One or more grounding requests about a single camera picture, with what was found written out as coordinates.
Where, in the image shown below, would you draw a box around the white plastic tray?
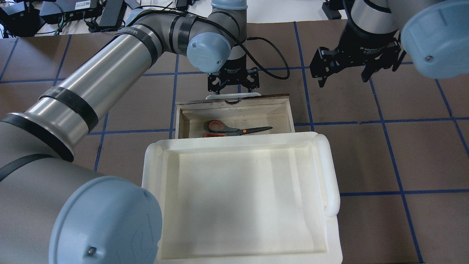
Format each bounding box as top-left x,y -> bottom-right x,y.
142,132 -> 343,264

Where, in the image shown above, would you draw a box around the black power adapter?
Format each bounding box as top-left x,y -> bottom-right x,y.
321,0 -> 344,20

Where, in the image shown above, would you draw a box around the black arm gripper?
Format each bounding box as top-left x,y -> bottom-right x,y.
309,28 -> 401,88

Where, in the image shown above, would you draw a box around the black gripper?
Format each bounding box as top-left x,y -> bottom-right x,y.
207,59 -> 260,95

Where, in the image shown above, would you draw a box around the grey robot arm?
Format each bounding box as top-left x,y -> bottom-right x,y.
309,0 -> 469,87
0,0 -> 248,264

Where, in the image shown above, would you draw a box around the wooden drawer with white handle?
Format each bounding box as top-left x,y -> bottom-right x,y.
174,92 -> 295,139

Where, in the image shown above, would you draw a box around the grey orange handled scissors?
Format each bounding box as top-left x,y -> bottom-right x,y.
202,119 -> 273,138

